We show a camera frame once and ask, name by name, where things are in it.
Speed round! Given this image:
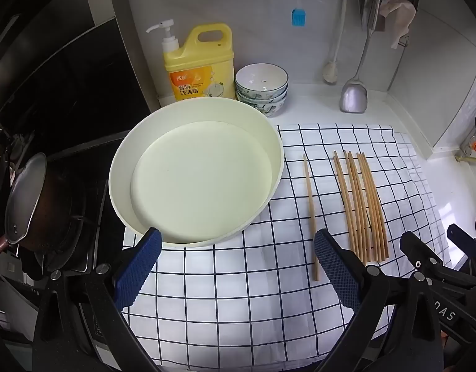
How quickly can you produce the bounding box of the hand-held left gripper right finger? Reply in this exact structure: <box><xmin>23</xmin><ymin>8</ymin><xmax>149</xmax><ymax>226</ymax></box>
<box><xmin>313</xmin><ymin>228</ymin><xmax>444</xmax><ymax>372</ymax></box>

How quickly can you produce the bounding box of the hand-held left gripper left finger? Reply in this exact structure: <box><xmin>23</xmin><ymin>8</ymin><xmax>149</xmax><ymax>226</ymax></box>
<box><xmin>33</xmin><ymin>228</ymin><xmax>163</xmax><ymax>372</ymax></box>

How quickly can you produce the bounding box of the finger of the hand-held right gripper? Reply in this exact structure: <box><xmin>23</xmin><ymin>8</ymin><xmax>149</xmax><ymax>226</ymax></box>
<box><xmin>400</xmin><ymin>232</ymin><xmax>476</xmax><ymax>291</ymax></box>
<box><xmin>447</xmin><ymin>224</ymin><xmax>476</xmax><ymax>256</ymax></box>

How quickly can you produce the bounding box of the slender wooden chopstick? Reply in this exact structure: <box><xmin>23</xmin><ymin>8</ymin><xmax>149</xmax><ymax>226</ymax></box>
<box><xmin>302</xmin><ymin>154</ymin><xmax>321</xmax><ymax>282</ymax></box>

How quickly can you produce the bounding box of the bundle of wooden chopsticks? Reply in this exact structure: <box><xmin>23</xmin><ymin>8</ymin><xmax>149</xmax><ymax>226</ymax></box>
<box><xmin>333</xmin><ymin>150</ymin><xmax>390</xmax><ymax>263</ymax></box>

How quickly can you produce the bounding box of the white round tray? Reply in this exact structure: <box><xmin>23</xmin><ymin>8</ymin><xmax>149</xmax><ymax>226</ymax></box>
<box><xmin>108</xmin><ymin>98</ymin><xmax>285</xmax><ymax>248</ymax></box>

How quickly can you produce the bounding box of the black gas stove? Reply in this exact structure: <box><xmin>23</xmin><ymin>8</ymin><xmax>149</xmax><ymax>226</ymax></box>
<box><xmin>0</xmin><ymin>124</ymin><xmax>126</xmax><ymax>280</ymax></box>

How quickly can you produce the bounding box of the white checked cloth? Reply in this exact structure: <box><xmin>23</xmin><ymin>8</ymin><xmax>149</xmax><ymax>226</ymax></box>
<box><xmin>122</xmin><ymin>124</ymin><xmax>452</xmax><ymax>372</ymax></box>

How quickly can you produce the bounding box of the dark frying pan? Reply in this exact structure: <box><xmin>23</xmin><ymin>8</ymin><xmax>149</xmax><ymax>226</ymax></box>
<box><xmin>0</xmin><ymin>152</ymin><xmax>76</xmax><ymax>268</ymax></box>

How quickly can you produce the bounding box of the metal spatula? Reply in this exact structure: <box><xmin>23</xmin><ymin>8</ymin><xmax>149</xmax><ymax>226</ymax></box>
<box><xmin>341</xmin><ymin>0</ymin><xmax>382</xmax><ymax>114</ymax></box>

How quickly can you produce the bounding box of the floral ceramic bowl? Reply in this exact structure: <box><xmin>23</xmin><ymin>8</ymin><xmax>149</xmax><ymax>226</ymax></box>
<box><xmin>236</xmin><ymin>85</ymin><xmax>289</xmax><ymax>106</ymax></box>
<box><xmin>238</xmin><ymin>95</ymin><xmax>288</xmax><ymax>117</ymax></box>
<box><xmin>235</xmin><ymin>64</ymin><xmax>290</xmax><ymax>94</ymax></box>

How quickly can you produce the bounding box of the black range hood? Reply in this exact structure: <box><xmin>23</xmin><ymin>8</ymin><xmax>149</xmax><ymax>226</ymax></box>
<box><xmin>0</xmin><ymin>0</ymin><xmax>163</xmax><ymax>163</ymax></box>

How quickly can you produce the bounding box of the white dish brush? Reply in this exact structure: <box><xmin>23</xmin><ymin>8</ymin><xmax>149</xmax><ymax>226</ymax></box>
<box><xmin>322</xmin><ymin>0</ymin><xmax>349</xmax><ymax>85</ymax></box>

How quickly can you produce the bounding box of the yellow detergent pump bottle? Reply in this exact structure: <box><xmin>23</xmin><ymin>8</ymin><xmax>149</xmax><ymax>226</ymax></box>
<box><xmin>146</xmin><ymin>19</ymin><xmax>236</xmax><ymax>103</ymax></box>

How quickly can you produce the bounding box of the hanging white cloth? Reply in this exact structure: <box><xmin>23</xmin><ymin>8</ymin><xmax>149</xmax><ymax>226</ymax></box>
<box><xmin>379</xmin><ymin>0</ymin><xmax>417</xmax><ymax>49</ymax></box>

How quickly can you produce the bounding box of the gas valve with hose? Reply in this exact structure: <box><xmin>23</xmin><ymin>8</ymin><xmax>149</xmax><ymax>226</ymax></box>
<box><xmin>457</xmin><ymin>99</ymin><xmax>476</xmax><ymax>163</ymax></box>

